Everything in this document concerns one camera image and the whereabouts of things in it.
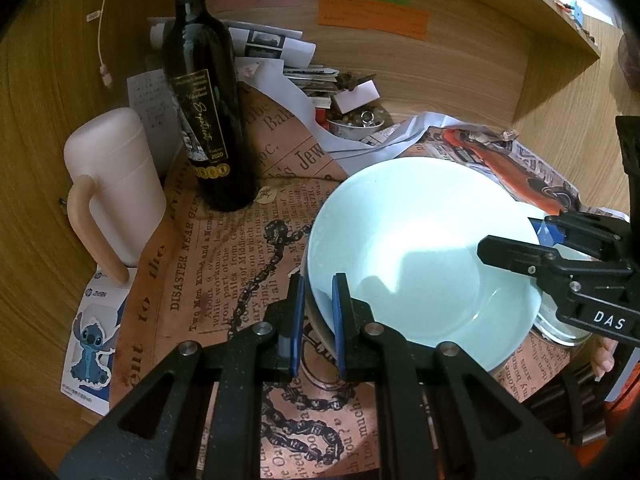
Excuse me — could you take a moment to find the wooden shelf unit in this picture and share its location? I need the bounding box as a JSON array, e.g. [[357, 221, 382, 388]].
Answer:
[[0, 0, 640, 480]]

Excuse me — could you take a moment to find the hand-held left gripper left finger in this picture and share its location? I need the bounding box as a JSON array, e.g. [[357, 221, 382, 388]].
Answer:
[[60, 272, 307, 480]]

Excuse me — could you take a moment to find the stack of rolled newspapers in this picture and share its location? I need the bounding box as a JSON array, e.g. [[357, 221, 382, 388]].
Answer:
[[149, 17, 341, 108]]

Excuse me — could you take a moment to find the folded grey white paper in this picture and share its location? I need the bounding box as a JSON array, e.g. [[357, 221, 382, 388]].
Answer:
[[235, 57, 453, 162]]

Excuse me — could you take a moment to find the white charging cable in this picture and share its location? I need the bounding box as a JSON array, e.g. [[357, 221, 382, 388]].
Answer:
[[65, 0, 114, 89]]

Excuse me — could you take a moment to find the white newspaper print paper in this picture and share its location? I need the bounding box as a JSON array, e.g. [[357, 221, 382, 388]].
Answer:
[[390, 125, 585, 217]]

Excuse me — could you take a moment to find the orange cloth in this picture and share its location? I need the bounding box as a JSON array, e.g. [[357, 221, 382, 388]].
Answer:
[[605, 375, 636, 403]]

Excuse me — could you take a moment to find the white paper card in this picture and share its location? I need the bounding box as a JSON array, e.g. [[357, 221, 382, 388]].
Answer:
[[331, 80, 380, 114]]

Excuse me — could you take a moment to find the pale pink mug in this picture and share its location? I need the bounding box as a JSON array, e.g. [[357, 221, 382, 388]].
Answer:
[[63, 107, 168, 285]]

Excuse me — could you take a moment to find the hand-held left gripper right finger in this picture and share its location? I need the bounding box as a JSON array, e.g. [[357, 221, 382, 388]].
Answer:
[[331, 272, 583, 480]]

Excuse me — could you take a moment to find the light blue plate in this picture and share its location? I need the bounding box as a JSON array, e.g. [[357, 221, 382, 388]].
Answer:
[[517, 202, 591, 348]]

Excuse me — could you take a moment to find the person's right hand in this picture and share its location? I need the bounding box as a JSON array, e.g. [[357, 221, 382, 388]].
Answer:
[[591, 336, 617, 382]]

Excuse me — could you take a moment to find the dark wine bottle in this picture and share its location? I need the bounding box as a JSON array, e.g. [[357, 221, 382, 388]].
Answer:
[[162, 0, 259, 212]]

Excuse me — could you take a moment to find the orange sticky note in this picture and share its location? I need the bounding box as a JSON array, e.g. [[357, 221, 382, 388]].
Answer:
[[318, 0, 431, 42]]

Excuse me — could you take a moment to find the small bowl of trinkets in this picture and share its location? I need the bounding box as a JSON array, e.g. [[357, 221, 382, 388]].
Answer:
[[326, 106, 389, 142]]

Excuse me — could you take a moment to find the vintage brown print paper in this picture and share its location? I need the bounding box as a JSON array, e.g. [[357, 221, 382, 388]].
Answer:
[[120, 80, 571, 480]]

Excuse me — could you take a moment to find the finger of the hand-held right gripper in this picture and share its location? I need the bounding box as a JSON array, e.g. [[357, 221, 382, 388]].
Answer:
[[530, 212, 631, 256], [477, 234, 568, 286]]

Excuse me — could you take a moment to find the cartoon sticker card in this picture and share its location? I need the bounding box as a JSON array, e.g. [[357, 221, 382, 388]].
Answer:
[[62, 267, 132, 417]]

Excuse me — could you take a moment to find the mint green bowl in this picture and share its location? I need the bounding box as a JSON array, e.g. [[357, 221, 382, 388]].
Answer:
[[306, 157, 543, 348]]

